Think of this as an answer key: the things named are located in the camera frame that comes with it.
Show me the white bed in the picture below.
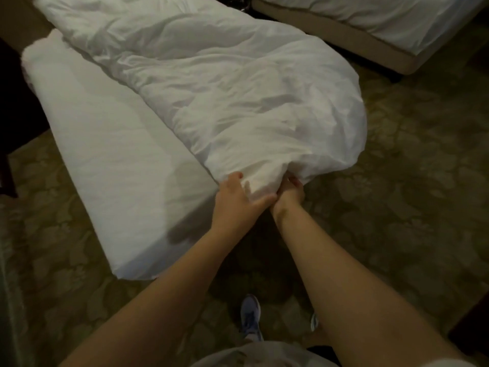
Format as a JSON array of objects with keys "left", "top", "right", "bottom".
[
  {"left": 20, "top": 28, "right": 224, "bottom": 281},
  {"left": 251, "top": 0, "right": 489, "bottom": 77}
]

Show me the person's left hand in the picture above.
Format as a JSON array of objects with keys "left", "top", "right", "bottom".
[{"left": 209, "top": 172, "right": 278, "bottom": 243}]

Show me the person's left forearm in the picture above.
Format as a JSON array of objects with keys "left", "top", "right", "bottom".
[{"left": 61, "top": 229, "right": 244, "bottom": 367}]

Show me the person's white printed shirt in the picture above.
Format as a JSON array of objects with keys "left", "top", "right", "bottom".
[{"left": 189, "top": 340, "right": 478, "bottom": 367}]

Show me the person's left dark sneaker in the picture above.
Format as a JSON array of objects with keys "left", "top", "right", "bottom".
[{"left": 239, "top": 293, "right": 264, "bottom": 343}]

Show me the person's right forearm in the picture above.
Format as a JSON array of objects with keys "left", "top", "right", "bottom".
[{"left": 275, "top": 206, "right": 475, "bottom": 367}]

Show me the white duvet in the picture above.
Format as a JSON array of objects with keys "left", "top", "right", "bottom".
[{"left": 32, "top": 0, "right": 368, "bottom": 202}]

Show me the person's right hand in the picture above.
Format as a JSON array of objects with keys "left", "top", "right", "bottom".
[{"left": 270, "top": 173, "right": 307, "bottom": 225}]

